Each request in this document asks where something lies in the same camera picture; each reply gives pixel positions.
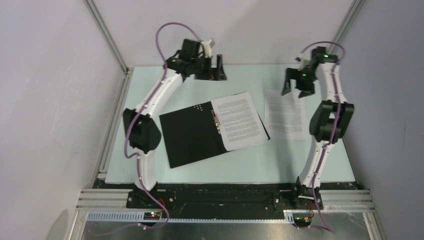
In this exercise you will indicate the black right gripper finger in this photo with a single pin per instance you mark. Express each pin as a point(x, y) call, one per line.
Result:
point(306, 93)
point(290, 74)

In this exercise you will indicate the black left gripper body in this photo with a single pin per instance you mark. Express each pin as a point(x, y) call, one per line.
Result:
point(203, 69)

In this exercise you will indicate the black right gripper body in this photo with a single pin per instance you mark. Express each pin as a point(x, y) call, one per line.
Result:
point(305, 79)

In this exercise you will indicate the red folder with black inside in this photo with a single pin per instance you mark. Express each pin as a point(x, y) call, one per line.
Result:
point(191, 135)

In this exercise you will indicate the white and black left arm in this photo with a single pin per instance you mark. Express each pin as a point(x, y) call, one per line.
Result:
point(142, 134)

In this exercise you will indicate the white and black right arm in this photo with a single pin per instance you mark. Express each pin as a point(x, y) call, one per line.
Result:
point(329, 122)

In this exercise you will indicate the lower printed paper sheets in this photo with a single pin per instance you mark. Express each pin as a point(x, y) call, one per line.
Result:
point(285, 116)

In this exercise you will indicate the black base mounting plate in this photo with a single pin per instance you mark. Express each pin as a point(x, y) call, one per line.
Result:
point(246, 201)

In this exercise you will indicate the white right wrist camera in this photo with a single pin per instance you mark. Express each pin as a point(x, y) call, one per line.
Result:
point(304, 64)

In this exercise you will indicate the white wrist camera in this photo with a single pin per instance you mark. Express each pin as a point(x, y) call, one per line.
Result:
point(207, 45)
point(304, 64)

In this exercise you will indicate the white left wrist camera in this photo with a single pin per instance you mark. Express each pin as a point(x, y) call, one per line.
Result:
point(207, 45)

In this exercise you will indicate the aluminium frame rail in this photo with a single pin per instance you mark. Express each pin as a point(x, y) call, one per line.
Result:
point(106, 34)

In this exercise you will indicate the white slotted cable duct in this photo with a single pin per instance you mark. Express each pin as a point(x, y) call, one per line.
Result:
point(146, 217)

